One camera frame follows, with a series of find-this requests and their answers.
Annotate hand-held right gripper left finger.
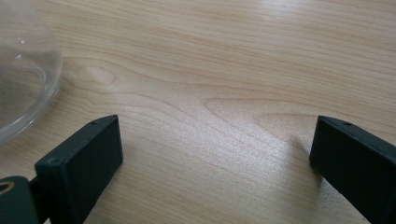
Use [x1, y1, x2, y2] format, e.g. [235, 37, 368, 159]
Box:
[34, 114, 124, 224]

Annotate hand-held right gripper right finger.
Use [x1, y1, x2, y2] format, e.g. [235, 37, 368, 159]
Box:
[308, 115, 396, 224]

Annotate clear glass bowl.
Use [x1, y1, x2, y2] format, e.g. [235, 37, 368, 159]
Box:
[0, 0, 64, 145]

